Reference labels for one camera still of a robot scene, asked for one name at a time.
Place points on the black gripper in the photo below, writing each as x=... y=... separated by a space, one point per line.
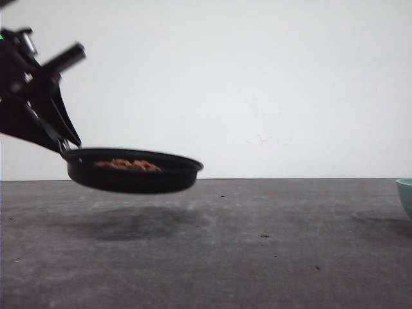
x=42 y=120

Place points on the black pan with mint handle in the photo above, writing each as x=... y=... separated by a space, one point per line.
x=178 y=172

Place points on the brown fried beef cubes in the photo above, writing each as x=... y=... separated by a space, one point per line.
x=137 y=165

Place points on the teal green bowl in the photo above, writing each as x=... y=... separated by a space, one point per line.
x=404 y=187

